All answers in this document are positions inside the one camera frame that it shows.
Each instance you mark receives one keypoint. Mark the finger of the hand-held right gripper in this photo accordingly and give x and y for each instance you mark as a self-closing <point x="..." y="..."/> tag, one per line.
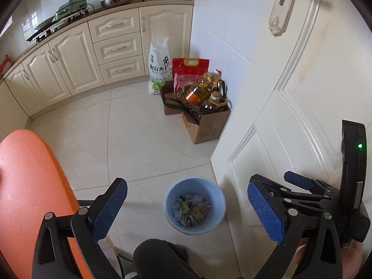
<point x="305" y="202"/>
<point x="298" y="180"/>

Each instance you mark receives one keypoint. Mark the large cardboard box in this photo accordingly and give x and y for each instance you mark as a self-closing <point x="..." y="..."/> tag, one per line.
<point x="206" y="128"/>

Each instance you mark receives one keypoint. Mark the person's right hand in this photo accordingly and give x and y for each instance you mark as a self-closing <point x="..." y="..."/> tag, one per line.
<point x="353" y="263"/>

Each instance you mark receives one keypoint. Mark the green electric cooking pot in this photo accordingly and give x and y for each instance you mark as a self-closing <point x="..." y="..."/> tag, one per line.
<point x="71" y="7"/>

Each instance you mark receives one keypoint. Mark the red kitchen container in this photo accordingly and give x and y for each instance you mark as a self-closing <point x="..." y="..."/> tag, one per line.
<point x="4" y="65"/>

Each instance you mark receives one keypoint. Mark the cream drawer front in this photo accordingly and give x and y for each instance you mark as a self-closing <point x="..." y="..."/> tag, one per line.
<point x="119" y="48"/>
<point x="114" y="26"/>
<point x="123" y="69"/>

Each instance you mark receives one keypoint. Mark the orange round table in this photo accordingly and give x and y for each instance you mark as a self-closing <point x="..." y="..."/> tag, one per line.
<point x="29" y="180"/>

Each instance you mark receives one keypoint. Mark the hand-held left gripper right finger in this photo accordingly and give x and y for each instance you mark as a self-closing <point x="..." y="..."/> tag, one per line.
<point x="266" y="212"/>

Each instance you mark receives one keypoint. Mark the yellow cooking oil bottle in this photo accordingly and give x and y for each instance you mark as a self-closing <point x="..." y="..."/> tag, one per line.
<point x="197" y="91"/>

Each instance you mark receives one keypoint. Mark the white rice bag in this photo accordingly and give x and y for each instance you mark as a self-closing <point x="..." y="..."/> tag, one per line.
<point x="159" y="64"/>

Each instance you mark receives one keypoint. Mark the cream lower kitchen cabinets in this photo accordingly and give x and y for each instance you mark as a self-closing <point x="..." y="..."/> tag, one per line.
<point x="69" y="58"/>

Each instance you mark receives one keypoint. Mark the small cardboard box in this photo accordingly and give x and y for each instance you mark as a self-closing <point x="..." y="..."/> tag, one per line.
<point x="171" y="111"/>

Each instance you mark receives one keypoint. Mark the blue plastic bin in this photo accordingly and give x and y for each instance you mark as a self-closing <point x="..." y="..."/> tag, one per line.
<point x="174" y="186"/>

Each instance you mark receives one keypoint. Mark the pile of wrappers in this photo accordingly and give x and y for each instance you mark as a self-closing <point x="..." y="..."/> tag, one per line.
<point x="191" y="209"/>

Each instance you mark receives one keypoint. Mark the white door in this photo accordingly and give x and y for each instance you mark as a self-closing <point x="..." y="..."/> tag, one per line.
<point x="305" y="93"/>

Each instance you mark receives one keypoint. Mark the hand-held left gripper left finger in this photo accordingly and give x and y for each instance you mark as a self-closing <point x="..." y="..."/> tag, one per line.
<point x="112" y="206"/>

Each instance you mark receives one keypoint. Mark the dark cooking oil bottle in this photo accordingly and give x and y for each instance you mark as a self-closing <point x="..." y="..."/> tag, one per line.
<point x="210" y="106"/>

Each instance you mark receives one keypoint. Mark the red rice bag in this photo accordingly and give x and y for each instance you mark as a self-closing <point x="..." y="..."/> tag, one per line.
<point x="186" y="72"/>

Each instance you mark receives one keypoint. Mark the person's black trouser leg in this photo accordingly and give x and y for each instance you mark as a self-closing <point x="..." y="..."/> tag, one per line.
<point x="162" y="261"/>

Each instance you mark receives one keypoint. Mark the black gas stove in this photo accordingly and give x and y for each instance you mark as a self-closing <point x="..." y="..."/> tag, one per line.
<point x="43" y="33"/>

